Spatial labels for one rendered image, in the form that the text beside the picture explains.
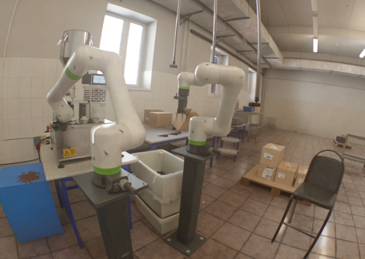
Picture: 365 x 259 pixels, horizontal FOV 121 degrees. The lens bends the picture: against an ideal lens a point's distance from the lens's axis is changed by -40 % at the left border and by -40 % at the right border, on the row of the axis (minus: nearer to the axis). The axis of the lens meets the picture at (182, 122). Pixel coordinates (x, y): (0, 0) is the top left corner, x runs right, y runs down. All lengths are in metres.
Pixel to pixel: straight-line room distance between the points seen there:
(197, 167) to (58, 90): 1.01
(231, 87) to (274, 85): 9.88
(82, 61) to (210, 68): 0.63
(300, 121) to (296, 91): 1.71
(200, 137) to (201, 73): 0.45
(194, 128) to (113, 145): 0.64
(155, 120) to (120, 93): 2.05
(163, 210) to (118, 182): 0.93
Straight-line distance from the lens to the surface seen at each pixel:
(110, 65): 0.90
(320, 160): 1.92
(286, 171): 2.78
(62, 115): 1.14
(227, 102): 1.04
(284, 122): 10.64
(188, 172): 1.27
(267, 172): 2.85
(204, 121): 1.15
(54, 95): 1.11
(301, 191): 1.66
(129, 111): 0.81
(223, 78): 0.94
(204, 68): 0.92
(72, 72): 0.89
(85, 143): 1.41
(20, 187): 1.61
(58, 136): 1.35
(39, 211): 1.74
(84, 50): 0.83
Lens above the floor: 1.30
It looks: 8 degrees down
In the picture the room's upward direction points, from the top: 4 degrees clockwise
